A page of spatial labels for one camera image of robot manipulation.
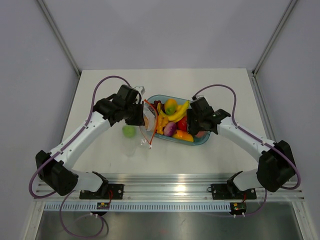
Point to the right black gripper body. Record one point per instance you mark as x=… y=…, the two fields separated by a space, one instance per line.
x=199 y=126

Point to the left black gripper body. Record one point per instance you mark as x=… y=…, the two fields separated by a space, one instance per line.
x=127 y=107

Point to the clear orange zip top bag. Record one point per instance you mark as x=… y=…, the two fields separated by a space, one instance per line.
x=144 y=133

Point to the green round vegetable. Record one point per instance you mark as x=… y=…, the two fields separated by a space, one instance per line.
x=129 y=131

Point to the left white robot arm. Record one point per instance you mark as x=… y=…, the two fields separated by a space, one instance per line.
x=55 y=168

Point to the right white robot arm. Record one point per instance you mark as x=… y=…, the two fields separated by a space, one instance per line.
x=275 y=160

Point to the teal plastic food tray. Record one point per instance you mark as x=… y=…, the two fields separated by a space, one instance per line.
x=196 y=141

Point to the red apple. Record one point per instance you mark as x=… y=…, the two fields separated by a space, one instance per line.
x=182 y=124

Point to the pink peach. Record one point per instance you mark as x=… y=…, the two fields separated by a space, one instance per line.
x=201 y=134

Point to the purple grape bunch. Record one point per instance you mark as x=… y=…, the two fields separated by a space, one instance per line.
x=156 y=103

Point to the yellow green mango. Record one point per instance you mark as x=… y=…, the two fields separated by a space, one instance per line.
x=170 y=106

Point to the purple onion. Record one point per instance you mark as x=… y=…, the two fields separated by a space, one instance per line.
x=170 y=129

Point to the yellow banana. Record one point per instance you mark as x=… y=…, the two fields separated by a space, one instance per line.
x=178 y=115

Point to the yellow ginger root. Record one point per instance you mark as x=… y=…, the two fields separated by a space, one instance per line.
x=162 y=121

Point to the right small circuit board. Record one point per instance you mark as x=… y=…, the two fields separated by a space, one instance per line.
x=238 y=207

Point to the small circuit board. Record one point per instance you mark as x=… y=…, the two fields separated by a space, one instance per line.
x=103 y=206
x=238 y=207

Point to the left small circuit board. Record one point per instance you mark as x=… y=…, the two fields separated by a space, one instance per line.
x=103 y=206

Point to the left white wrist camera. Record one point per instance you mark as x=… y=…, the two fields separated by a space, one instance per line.
x=140 y=89

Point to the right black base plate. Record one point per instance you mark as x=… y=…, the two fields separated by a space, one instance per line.
x=224 y=191

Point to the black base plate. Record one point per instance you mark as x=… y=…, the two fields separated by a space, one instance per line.
x=113 y=191
x=224 y=191

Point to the aluminium mounting rail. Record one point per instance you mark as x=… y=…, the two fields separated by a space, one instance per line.
x=175 y=188

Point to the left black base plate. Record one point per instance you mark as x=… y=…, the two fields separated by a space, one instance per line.
x=113 y=191

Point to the white slotted cable duct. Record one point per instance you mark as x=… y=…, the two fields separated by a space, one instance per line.
x=140 y=207

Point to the left aluminium frame post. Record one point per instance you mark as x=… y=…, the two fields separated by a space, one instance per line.
x=48 y=16

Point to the aluminium frame post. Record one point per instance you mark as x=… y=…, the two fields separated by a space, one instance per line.
x=48 y=16
x=275 y=35

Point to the right aluminium frame post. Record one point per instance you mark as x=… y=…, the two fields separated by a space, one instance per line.
x=275 y=35

